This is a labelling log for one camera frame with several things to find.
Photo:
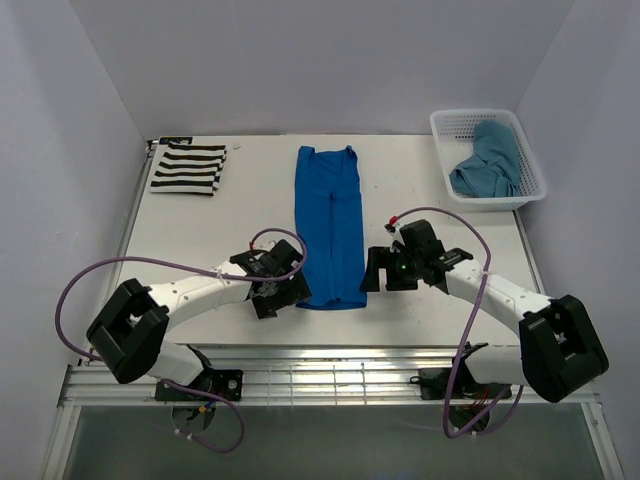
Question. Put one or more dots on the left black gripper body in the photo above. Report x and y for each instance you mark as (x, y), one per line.
(286, 286)

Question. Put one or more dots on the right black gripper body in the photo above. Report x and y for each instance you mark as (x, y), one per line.
(404, 273)

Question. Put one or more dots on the blue tank top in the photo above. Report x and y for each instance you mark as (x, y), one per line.
(329, 219)

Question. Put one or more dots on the teal tank top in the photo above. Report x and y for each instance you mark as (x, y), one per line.
(493, 170)

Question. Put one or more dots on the black white striped tank top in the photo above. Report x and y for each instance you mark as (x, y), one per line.
(189, 169)

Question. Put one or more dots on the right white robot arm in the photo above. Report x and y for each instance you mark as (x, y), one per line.
(559, 350)

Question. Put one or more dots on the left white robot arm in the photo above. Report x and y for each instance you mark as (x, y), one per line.
(129, 332)

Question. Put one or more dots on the white plastic basket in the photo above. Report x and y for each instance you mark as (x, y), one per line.
(453, 136)

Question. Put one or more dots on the blue label sticker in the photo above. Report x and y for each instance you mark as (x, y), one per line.
(175, 140)

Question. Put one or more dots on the aluminium rail frame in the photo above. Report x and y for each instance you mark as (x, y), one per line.
(278, 376)

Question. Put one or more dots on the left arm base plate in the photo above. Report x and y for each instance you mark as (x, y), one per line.
(226, 383)

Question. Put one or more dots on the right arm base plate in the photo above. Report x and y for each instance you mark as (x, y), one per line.
(440, 382)

